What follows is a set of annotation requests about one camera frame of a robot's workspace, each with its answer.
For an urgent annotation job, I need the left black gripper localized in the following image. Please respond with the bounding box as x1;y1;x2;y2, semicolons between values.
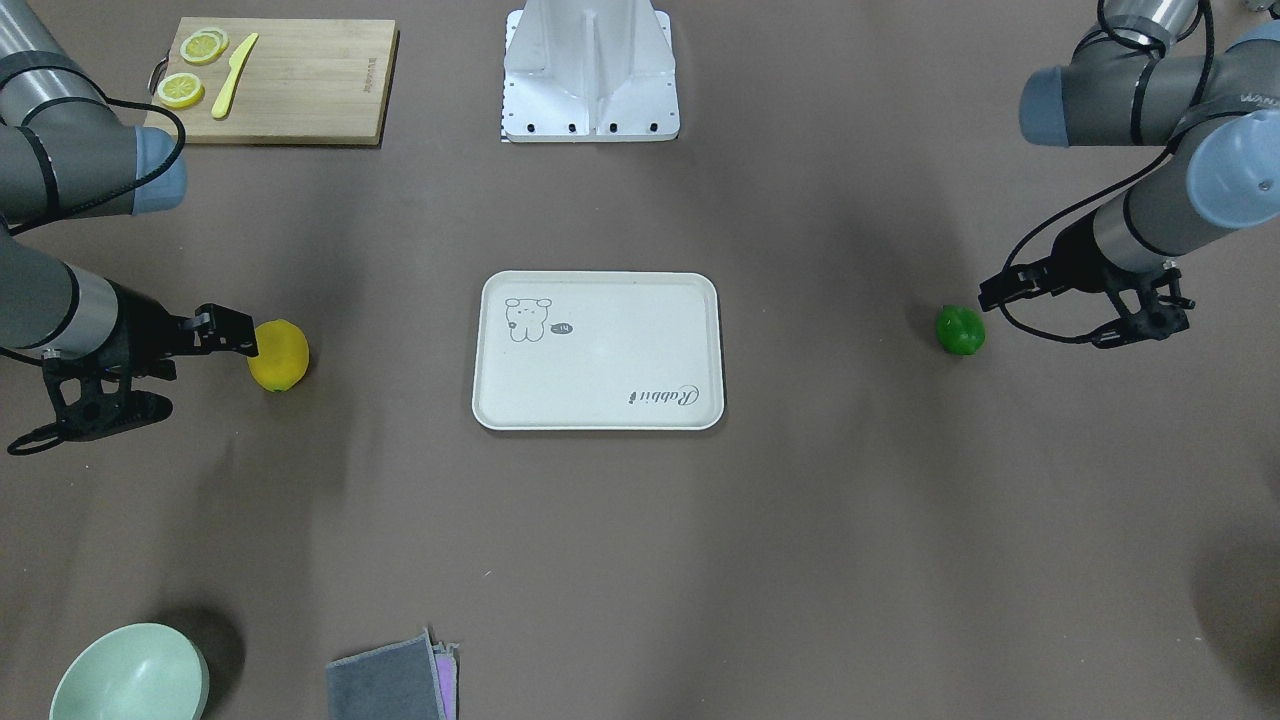
978;215;1110;313

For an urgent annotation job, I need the wooden cutting board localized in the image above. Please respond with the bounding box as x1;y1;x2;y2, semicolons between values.
151;17;399;147

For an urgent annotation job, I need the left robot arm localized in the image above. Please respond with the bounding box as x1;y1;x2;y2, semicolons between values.
979;1;1279;311

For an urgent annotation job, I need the green lime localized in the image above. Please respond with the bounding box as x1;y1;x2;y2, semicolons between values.
934;304;987;357

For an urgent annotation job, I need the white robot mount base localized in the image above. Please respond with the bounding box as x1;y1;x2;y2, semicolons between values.
500;1;681;143

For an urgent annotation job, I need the purple cloth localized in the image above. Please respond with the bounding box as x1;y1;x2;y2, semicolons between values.
433;644;460;720

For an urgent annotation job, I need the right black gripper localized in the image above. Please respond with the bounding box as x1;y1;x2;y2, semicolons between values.
99;282;259;380

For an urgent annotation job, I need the lemon slice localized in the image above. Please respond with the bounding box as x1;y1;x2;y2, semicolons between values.
154;72;206;110
179;27;230;67

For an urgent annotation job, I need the lemon slice lower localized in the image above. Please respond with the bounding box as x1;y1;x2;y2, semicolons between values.
154;72;206;110

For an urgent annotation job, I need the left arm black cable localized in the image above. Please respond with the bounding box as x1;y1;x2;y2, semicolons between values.
998;0;1216;345

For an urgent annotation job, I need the lemon slice upper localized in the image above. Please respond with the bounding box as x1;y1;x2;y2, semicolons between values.
179;27;230;67

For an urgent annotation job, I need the yellow lemon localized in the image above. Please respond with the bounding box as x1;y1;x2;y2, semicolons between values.
246;319;310;393

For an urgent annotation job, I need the white rabbit tray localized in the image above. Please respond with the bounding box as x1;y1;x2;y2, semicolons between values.
471;270;726;432

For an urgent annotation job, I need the yellow plastic knife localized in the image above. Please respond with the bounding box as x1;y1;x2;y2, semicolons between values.
210;32;260;120

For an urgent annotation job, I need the grey folded cloth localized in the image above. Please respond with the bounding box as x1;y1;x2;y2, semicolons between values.
325;632;458;719

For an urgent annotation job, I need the mint green bowl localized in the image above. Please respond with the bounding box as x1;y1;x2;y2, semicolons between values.
47;623;211;719

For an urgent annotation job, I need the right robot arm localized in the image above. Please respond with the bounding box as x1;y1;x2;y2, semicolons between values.
3;1;259;382

